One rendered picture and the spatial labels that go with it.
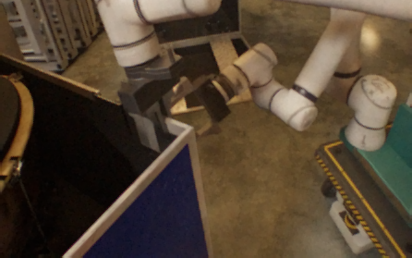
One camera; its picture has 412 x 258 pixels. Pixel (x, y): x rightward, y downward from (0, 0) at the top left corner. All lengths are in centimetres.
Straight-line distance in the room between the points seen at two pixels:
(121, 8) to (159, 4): 7
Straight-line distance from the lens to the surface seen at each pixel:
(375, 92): 128
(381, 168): 137
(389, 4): 63
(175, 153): 61
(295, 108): 89
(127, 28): 55
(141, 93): 59
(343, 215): 153
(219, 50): 267
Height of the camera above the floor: 137
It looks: 40 degrees down
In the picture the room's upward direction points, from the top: 6 degrees counter-clockwise
